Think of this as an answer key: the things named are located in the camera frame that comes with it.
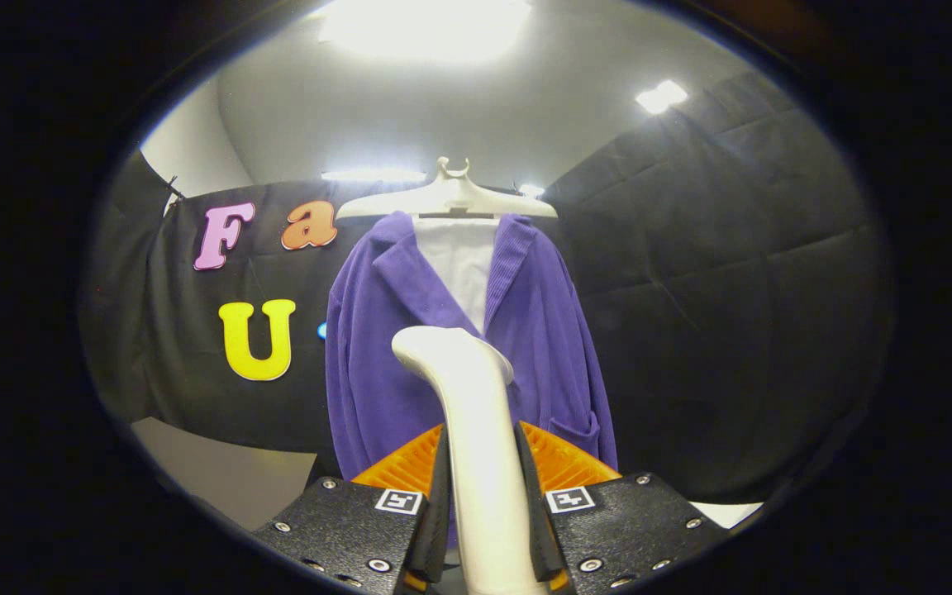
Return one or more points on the long ceiling light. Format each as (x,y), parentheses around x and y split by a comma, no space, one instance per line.
(373,175)

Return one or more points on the large bright ceiling light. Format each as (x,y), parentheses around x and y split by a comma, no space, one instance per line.
(426,29)

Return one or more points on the white garment steamer head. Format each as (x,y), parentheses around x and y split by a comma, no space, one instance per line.
(480,438)

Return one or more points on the twin panel ceiling light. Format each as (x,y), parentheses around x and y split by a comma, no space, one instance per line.
(662,97)

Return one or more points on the small ceiling light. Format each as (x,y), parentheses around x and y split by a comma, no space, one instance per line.
(532,191)

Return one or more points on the white clothes hanger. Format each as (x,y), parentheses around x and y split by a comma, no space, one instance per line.
(447,198)

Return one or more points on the purple jacket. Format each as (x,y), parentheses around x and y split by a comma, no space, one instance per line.
(377,372)

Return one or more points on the black backdrop cloth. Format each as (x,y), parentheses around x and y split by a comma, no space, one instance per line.
(716,314)

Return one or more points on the white shirt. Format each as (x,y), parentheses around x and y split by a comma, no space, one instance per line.
(459,264)

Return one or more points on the white flat board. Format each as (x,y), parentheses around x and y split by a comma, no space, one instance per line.
(728,514)

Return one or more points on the grey cabinet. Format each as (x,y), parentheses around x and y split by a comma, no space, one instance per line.
(220,475)

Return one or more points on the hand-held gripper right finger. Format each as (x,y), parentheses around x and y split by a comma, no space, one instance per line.
(625,529)

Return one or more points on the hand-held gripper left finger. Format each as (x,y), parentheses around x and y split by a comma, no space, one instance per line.
(360,529)

